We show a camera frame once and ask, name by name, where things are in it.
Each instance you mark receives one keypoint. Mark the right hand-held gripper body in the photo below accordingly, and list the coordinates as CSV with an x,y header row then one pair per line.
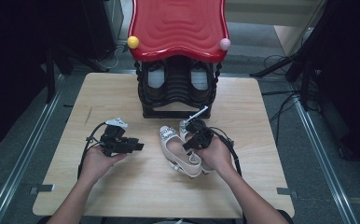
x,y
201,135

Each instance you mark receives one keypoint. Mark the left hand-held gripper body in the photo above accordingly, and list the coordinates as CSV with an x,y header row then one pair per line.
x,y
114,143

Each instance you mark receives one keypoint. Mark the white slingback heel shoe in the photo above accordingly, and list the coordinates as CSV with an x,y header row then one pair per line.
x,y
176,152
182,132

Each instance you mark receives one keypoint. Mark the black leather shoe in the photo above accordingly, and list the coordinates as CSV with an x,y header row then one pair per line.
x,y
156,77
199,79

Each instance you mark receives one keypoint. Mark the red and black shoe rack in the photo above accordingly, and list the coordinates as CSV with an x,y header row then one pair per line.
x,y
178,28

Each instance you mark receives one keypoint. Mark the person's right hand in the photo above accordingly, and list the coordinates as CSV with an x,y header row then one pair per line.
x,y
218,155

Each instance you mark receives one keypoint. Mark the person's left hand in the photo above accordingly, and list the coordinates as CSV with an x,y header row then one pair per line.
x,y
97,165

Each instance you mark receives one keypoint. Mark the grey tape piece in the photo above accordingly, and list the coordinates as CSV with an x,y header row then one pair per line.
x,y
286,191
41,188

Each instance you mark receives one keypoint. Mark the pink ball knob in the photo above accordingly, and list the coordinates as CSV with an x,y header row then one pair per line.
x,y
225,44

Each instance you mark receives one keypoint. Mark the yellow ball knob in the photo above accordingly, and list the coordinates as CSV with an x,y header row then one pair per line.
x,y
133,42

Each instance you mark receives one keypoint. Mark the dark cabinet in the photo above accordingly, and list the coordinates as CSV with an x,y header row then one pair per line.
x,y
100,28

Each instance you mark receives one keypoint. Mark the black tripod stand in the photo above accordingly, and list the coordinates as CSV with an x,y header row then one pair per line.
x,y
304,62

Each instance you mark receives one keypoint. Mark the dark curtain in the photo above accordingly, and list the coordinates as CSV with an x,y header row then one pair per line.
x,y
10,62
352,77

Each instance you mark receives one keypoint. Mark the beige wooden panel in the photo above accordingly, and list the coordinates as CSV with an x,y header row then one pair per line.
x,y
288,34

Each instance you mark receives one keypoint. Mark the black stand post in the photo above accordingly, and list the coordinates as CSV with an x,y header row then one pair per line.
x,y
50,81

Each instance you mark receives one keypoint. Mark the metal floor rail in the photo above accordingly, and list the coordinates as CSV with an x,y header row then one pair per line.
x,y
22,161
324,174

